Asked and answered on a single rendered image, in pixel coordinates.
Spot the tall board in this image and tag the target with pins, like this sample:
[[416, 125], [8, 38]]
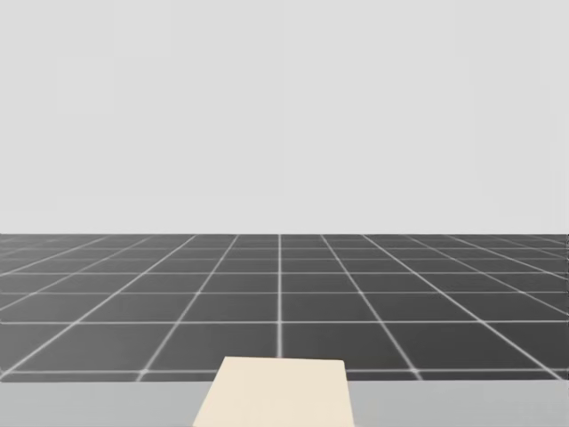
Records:
[[275, 393]]

